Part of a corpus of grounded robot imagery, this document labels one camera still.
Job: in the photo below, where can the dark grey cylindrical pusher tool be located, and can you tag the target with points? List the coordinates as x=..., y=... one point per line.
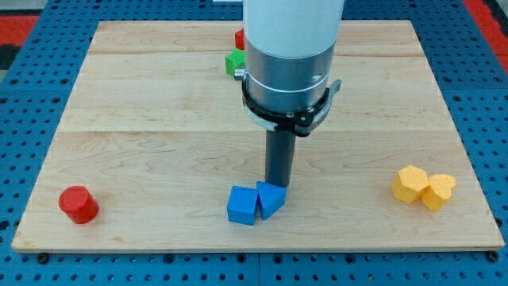
x=279, y=157

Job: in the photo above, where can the green block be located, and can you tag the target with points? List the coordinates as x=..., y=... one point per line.
x=234, y=60

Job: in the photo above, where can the wooden board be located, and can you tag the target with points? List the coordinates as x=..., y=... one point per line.
x=155, y=130

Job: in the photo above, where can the blue triangle block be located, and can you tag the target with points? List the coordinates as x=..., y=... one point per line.
x=271, y=198

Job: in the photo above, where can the yellow hexagon block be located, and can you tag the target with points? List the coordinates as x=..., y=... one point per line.
x=409, y=183

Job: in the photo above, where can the blue cube block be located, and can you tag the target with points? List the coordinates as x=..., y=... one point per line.
x=242, y=204

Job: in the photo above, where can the red star block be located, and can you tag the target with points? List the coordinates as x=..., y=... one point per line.
x=239, y=39

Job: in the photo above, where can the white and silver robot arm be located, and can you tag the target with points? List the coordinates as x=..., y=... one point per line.
x=289, y=47

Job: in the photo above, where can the red cylinder block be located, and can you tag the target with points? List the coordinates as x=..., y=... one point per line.
x=78, y=204

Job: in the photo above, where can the yellow heart block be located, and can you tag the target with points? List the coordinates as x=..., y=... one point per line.
x=439, y=191

